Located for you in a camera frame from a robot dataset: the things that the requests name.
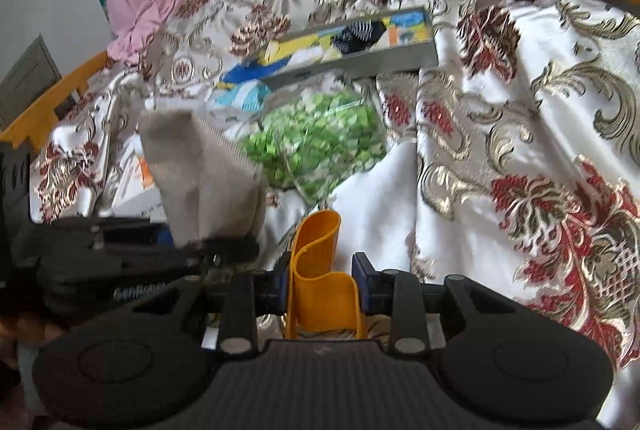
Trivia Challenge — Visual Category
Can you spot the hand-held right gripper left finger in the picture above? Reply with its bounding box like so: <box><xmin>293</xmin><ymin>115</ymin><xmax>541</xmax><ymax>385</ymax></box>
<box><xmin>107</xmin><ymin>253</ymin><xmax>292</xmax><ymax>356</ymax></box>

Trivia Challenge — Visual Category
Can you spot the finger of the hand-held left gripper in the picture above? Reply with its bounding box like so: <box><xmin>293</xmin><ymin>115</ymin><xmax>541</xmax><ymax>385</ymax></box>
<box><xmin>165</xmin><ymin>235</ymin><xmax>262</xmax><ymax>271</ymax></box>
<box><xmin>65</xmin><ymin>217</ymin><xmax>173</xmax><ymax>245</ymax></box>

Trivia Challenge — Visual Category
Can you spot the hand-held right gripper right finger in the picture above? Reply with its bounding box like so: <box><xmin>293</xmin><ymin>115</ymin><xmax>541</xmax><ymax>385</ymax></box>
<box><xmin>351</xmin><ymin>252</ymin><xmax>531</xmax><ymax>355</ymax></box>

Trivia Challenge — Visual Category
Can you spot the striped bag with orange handle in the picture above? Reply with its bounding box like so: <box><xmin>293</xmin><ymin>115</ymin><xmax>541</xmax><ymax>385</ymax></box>
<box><xmin>205</xmin><ymin>210</ymin><xmax>371</xmax><ymax>346</ymax></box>

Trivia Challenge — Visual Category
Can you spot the grey drawstring pouch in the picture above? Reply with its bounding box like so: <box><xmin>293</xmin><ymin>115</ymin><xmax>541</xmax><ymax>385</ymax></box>
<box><xmin>137</xmin><ymin>110</ymin><xmax>268</xmax><ymax>247</ymax></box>

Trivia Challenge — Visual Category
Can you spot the white box with orange print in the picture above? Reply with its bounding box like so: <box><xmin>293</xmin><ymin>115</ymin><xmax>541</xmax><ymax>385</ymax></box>
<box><xmin>107</xmin><ymin>137</ymin><xmax>166</xmax><ymax>223</ymax></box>

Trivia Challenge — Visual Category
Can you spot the clear bag of green bits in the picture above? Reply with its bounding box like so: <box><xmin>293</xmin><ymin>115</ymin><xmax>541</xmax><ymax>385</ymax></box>
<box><xmin>240</xmin><ymin>87</ymin><xmax>389</xmax><ymax>205</ymax></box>

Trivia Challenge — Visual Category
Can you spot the blue striped white cloth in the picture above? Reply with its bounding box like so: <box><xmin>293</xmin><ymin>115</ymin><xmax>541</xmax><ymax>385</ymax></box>
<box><xmin>207</xmin><ymin>80</ymin><xmax>274</xmax><ymax>117</ymax></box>

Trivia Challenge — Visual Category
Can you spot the grey door panel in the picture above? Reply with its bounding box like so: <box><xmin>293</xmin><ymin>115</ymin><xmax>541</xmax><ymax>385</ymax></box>
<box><xmin>0</xmin><ymin>34</ymin><xmax>63</xmax><ymax>131</ymax></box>

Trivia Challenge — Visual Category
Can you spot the yellow blue printed cloth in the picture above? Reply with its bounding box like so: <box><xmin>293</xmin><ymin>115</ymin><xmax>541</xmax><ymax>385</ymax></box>
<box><xmin>220</xmin><ymin>60</ymin><xmax>281</xmax><ymax>85</ymax></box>

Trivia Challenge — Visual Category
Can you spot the floral satin blanket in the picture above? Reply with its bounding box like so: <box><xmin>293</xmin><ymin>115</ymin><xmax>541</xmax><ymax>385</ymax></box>
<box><xmin>30</xmin><ymin>0</ymin><xmax>640</xmax><ymax>430</ymax></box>

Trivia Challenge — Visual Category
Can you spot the navy striped sock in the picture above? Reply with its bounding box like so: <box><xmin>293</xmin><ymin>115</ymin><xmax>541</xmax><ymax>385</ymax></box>
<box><xmin>332</xmin><ymin>20</ymin><xmax>389</xmax><ymax>55</ymax></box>

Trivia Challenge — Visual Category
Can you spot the wooden bed rail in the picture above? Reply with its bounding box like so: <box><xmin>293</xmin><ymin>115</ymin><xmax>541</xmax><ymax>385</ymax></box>
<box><xmin>0</xmin><ymin>50</ymin><xmax>111</xmax><ymax>147</ymax></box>

